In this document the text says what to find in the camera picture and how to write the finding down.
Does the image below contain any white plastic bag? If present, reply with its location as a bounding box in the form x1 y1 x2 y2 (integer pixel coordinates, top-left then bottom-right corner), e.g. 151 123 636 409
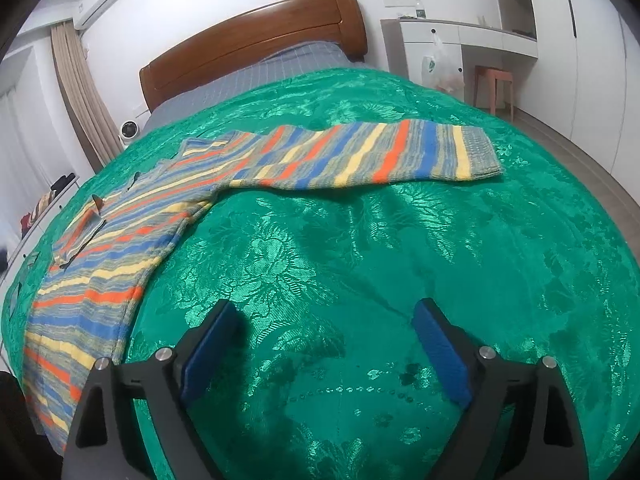
421 30 465 96

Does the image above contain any white desk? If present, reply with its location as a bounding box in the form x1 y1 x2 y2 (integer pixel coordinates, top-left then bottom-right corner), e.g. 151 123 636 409
380 16 540 111

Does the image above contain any striped knit sweater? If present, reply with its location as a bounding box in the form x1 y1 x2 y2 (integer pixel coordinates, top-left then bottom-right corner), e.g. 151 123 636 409
22 119 505 453

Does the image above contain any white round fan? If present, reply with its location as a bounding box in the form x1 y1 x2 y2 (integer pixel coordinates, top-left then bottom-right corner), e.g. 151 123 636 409
119 119 142 147

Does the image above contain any grey checked bedsheet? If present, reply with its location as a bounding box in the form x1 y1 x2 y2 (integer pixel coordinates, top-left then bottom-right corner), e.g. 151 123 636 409
142 40 353 133

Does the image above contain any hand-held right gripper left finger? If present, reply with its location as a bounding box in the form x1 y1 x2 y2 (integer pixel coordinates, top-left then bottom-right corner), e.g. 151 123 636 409
61 299 246 480

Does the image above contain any white low cabinet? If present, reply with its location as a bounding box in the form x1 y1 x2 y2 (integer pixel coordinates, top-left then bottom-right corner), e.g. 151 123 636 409
0 175 96 301

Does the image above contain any beige curtain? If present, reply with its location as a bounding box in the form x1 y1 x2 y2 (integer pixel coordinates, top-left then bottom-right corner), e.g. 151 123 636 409
50 20 123 173

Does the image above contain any green floral blanket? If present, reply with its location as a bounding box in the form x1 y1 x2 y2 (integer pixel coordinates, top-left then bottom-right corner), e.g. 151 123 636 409
0 67 640 480

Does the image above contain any small wooden stool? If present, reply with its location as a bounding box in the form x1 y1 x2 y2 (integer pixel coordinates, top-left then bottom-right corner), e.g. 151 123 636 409
472 65 516 122

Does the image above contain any white wardrobe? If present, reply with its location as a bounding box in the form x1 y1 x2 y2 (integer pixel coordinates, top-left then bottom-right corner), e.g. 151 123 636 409
492 0 640 176

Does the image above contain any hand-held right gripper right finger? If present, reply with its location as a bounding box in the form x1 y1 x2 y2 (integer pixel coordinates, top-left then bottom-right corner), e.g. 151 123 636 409
411 298 590 480

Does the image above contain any wooden headboard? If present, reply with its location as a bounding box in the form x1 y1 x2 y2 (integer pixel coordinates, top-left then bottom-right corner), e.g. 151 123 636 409
139 0 368 113

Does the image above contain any striped folded cloth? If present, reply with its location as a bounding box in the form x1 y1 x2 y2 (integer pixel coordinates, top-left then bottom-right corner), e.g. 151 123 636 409
30 190 56 221

